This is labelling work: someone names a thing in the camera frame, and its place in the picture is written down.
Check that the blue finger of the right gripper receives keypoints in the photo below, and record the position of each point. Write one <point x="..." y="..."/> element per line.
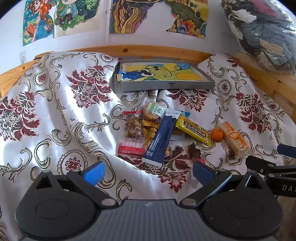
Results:
<point x="286" y="150"/>

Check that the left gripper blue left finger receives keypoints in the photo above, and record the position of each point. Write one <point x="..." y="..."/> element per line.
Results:
<point x="94" y="174"/>

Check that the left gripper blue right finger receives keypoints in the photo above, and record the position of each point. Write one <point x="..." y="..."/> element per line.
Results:
<point x="203" y="173"/>

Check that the dark dried fruit piece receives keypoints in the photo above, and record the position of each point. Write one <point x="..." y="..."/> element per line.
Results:
<point x="195" y="154"/>

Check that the small orange tangerine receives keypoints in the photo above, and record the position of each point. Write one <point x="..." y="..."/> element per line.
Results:
<point x="217" y="134"/>

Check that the orange rice cracker pack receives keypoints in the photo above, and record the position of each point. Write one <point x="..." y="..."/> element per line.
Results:
<point x="234" y="139"/>

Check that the clear bag brown nuts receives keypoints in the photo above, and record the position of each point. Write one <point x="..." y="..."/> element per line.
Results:
<point x="133" y="143"/>

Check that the navy blue stick sachet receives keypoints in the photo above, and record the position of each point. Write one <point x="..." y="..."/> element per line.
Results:
<point x="155" y="153"/>

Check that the yellow biscuit pack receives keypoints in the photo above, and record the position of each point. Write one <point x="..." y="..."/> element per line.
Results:
<point x="191" y="128"/>

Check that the gold foil snack packet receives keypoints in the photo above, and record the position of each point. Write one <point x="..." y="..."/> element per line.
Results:
<point x="150" y="128"/>

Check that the round bun green label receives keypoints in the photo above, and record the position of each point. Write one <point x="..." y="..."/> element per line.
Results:
<point x="152" y="110"/>

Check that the blue packet brown snack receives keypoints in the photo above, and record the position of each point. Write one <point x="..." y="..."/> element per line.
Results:
<point x="179" y="135"/>

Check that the floral white bedspread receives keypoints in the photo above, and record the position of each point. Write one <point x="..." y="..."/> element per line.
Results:
<point x="66" y="113"/>

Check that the grey cardboard tray box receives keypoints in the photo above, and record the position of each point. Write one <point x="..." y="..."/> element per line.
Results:
<point x="160" y="74"/>

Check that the landscape flower poster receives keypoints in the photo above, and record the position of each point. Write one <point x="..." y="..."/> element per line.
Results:
<point x="190" y="17"/>

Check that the anime girl poster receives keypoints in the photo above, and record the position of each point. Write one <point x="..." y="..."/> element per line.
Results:
<point x="37" y="20"/>

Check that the swirly night sky poster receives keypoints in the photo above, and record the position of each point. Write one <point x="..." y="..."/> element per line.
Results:
<point x="127" y="15"/>

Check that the blond boy poster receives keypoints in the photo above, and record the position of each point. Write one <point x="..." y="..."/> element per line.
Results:
<point x="76" y="16"/>

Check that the wooden bed frame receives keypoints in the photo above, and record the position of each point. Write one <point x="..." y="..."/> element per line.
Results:
<point x="280" y="87"/>

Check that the white wall pipe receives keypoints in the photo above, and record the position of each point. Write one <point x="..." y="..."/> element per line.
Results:
<point x="108" y="17"/>

